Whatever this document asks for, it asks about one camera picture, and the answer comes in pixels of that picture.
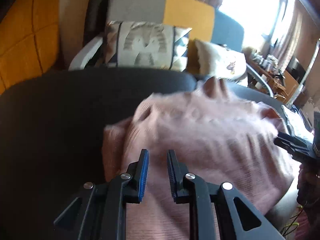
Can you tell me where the pink knitted sweater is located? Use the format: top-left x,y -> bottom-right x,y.
102,78 -> 295,239

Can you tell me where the person right hand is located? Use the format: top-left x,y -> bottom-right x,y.
297,164 -> 319,206

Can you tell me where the cream knitted sweater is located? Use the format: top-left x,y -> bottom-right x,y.
281,105 -> 314,142

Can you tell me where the wooden side table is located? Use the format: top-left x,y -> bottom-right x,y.
242,47 -> 298,104

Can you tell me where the green potted plant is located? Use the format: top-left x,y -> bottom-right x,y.
280,205 -> 304,239

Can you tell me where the pink curtain left window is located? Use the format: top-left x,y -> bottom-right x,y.
273,8 -> 303,73

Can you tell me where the deer print cushion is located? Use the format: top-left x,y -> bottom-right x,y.
195,40 -> 247,81

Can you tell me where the grey yellow blue sofa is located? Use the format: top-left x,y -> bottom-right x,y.
68,0 -> 275,97

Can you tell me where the tiger print cushion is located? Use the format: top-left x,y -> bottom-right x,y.
104,21 -> 192,72

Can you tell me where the black rolled mat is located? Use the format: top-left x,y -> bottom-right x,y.
82,0 -> 109,46

